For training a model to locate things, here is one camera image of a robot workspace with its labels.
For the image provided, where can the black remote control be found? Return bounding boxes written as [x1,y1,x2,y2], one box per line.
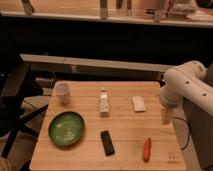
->
[101,130,115,156]

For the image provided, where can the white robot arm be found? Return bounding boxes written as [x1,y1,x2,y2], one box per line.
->
[159,61,213,171]

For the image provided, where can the orange carrot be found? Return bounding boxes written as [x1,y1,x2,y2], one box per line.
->
[143,137,152,162]

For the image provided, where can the black cable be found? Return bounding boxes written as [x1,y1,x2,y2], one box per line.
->
[172,115,191,151]

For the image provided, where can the white tube bottle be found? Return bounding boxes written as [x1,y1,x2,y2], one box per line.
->
[99,88,109,117]

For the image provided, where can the black office chair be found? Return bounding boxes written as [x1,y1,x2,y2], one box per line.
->
[0,13,49,160]

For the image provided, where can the white paper cup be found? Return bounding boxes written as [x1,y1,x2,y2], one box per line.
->
[54,82,70,105]

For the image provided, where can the green ceramic bowl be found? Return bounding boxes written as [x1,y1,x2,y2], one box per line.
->
[48,111,85,147]

